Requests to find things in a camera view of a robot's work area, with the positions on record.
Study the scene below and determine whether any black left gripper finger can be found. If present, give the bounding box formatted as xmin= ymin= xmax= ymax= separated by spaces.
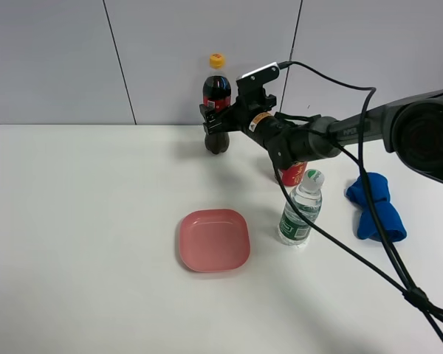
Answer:
xmin=203 ymin=110 xmax=244 ymax=135

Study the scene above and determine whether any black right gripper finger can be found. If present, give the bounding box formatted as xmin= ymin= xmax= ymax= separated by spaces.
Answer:
xmin=199 ymin=102 xmax=240 ymax=122

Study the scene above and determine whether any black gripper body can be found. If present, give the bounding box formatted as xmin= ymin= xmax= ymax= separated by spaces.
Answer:
xmin=231 ymin=79 xmax=281 ymax=139

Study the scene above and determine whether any cola bottle yellow cap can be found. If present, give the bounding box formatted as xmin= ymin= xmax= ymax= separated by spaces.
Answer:
xmin=202 ymin=52 xmax=233 ymax=156

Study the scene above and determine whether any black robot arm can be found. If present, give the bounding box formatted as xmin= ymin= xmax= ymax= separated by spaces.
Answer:
xmin=199 ymin=88 xmax=443 ymax=184

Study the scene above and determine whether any red drink can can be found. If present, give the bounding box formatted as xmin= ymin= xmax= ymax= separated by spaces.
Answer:
xmin=274 ymin=162 xmax=307 ymax=187

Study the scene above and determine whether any pink square plate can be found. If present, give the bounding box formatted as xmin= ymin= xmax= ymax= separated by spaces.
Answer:
xmin=177 ymin=209 xmax=250 ymax=273

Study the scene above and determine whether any clear water bottle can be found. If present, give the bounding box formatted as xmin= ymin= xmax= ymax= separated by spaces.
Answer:
xmin=278 ymin=169 xmax=324 ymax=246

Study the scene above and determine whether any blue folded cloth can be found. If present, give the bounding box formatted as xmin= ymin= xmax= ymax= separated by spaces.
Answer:
xmin=346 ymin=172 xmax=407 ymax=243

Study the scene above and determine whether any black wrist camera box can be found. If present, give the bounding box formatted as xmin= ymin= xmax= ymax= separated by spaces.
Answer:
xmin=236 ymin=62 xmax=280 ymax=89

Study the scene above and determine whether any black camera cable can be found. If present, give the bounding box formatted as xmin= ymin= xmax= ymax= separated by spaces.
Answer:
xmin=271 ymin=60 xmax=443 ymax=354

